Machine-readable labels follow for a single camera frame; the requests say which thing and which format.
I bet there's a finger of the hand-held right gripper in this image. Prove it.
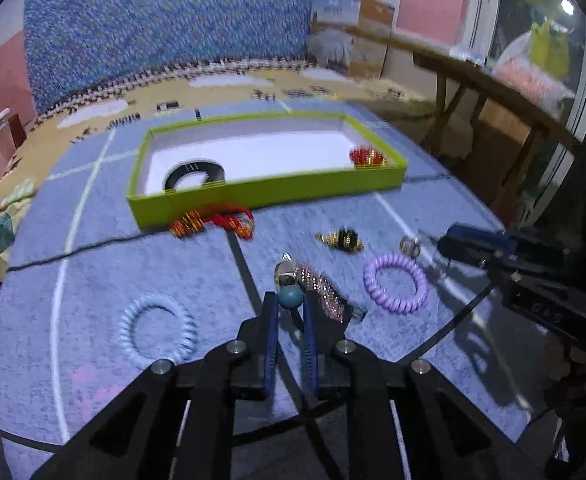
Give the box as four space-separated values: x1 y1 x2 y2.
445 223 521 257
437 237 510 275

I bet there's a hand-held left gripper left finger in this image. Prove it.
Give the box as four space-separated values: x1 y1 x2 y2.
30 291 280 480

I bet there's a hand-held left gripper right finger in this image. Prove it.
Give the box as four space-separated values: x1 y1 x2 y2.
300 291 548 480

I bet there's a rhinestone hair clip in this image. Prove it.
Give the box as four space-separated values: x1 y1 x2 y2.
298 261 368 324

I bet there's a purple spiral hair tie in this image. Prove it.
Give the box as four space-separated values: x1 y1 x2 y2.
364 254 429 315

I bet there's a red cord gold bead bracelet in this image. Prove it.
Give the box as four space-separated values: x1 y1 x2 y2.
169 204 256 241

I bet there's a light blue spiral hair tie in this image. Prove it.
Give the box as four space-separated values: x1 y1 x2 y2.
119 295 196 365

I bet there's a shallow green cardboard box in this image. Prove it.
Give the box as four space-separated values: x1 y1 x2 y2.
127 114 408 231

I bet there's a dark wooden folding table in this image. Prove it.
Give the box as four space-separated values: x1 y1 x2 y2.
358 25 584 223

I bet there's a white red-printed plastic bag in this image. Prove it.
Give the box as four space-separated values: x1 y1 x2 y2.
493 30 576 113

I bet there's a clear plastic packet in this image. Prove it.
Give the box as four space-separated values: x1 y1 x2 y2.
450 45 490 64

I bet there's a black wrist band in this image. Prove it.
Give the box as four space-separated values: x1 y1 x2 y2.
163 160 228 195

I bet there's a yellow-green plastic bag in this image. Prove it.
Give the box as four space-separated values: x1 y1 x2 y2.
528 20 574 79

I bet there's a cardboard quilt box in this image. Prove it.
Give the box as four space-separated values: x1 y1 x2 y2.
309 0 402 79

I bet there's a yellow printed bed sheet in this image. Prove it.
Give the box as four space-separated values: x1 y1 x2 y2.
0 57 426 283

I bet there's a brown wooden nightstand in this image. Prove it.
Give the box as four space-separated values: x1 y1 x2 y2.
7 112 28 150

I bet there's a blue patterned headboard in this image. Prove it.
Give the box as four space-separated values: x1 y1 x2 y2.
23 0 354 117

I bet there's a white window frame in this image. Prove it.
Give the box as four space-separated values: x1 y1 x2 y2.
459 0 586 241

